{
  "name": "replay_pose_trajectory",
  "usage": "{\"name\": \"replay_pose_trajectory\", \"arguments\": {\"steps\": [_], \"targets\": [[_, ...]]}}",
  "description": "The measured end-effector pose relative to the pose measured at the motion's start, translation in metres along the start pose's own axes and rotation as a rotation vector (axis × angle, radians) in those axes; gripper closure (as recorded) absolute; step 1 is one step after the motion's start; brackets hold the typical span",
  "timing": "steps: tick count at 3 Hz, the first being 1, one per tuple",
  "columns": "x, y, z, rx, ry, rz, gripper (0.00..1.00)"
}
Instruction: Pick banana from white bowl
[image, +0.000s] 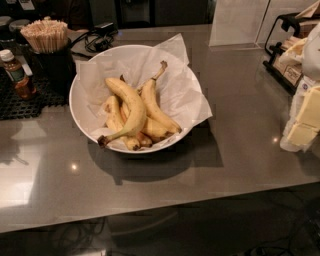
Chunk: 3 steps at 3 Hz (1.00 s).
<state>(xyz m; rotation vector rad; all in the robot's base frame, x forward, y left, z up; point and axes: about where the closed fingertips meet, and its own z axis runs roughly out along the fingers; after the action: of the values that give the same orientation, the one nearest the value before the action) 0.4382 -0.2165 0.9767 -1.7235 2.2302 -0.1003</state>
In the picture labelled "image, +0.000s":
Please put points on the black stirrer cup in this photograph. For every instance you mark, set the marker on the black stirrer cup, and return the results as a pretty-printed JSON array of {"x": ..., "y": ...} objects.
[{"x": 59, "y": 67}]

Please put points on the white bowl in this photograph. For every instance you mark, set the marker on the white bowl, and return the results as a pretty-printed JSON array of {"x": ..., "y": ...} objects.
[{"x": 80, "y": 113}]

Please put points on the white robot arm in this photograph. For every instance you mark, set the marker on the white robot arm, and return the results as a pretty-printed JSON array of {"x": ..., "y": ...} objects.
[{"x": 305, "y": 52}]

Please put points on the bundle of wooden stirrers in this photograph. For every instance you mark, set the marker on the bundle of wooden stirrers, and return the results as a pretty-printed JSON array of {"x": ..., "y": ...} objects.
[{"x": 46, "y": 36}]

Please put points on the clear acrylic sign holder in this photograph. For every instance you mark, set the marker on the clear acrylic sign holder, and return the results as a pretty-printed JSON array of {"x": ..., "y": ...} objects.
[{"x": 249, "y": 21}]

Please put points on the dark lidded jar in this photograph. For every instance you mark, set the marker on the dark lidded jar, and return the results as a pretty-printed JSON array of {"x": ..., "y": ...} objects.
[{"x": 15, "y": 28}]

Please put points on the yellow banana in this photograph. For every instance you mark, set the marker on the yellow banana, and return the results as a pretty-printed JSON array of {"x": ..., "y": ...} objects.
[
  {"x": 144, "y": 140},
  {"x": 137, "y": 111},
  {"x": 147, "y": 92},
  {"x": 115, "y": 122},
  {"x": 155, "y": 130}
]

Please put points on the white paper liner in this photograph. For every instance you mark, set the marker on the white paper liner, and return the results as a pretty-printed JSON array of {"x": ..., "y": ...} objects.
[{"x": 180, "y": 93}]

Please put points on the black wire condiment rack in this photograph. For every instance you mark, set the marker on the black wire condiment rack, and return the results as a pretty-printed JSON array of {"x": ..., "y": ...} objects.
[{"x": 287, "y": 76}]

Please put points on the small brown sauce bottle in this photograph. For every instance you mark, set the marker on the small brown sauce bottle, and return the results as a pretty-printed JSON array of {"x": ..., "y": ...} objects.
[{"x": 22, "y": 84}]

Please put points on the black rubber mat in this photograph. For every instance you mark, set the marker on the black rubber mat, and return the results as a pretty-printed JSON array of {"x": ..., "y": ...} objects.
[{"x": 13, "y": 107}]

